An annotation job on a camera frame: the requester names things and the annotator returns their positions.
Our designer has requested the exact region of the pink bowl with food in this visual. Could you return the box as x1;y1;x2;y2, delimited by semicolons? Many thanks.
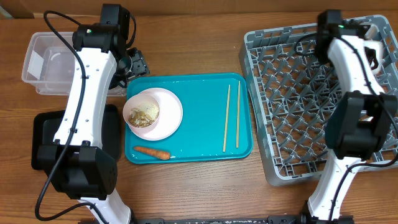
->
123;93;160;131

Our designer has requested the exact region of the pink round plate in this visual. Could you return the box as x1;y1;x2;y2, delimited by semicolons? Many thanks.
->
130;88;183;141

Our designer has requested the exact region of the wooden chopstick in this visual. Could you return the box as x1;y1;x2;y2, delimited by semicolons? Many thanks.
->
223;85;231;152
236;81;241;148

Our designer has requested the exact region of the large white bowl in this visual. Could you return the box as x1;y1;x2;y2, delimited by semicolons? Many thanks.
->
364;25;383;76

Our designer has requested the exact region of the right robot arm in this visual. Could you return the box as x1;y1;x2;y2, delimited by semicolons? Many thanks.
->
296;9;397;223

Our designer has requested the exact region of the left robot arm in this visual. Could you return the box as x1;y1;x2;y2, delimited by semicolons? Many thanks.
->
34;4;149;223

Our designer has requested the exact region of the grey dishwasher rack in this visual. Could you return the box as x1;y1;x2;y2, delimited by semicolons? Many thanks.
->
239;14;398;187

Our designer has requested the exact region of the clear plastic bin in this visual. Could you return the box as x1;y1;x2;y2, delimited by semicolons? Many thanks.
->
21;32;127;98

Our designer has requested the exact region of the orange carrot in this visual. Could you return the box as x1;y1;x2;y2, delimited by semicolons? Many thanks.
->
134;146;171;161

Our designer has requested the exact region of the teal serving tray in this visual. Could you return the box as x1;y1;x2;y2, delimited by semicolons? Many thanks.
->
124;73;254;164

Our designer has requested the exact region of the black plastic tray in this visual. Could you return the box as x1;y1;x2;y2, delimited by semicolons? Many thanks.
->
31;105;121;170

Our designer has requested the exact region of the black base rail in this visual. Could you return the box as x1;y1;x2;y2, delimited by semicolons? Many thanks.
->
137;214;354;224

